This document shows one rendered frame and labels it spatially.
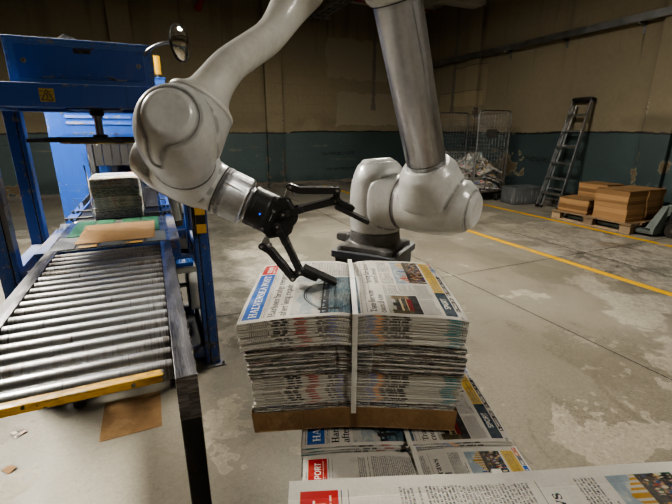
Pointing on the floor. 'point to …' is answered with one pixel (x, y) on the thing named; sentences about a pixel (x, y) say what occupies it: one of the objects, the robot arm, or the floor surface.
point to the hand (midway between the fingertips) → (346, 250)
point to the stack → (415, 446)
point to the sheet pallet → (611, 205)
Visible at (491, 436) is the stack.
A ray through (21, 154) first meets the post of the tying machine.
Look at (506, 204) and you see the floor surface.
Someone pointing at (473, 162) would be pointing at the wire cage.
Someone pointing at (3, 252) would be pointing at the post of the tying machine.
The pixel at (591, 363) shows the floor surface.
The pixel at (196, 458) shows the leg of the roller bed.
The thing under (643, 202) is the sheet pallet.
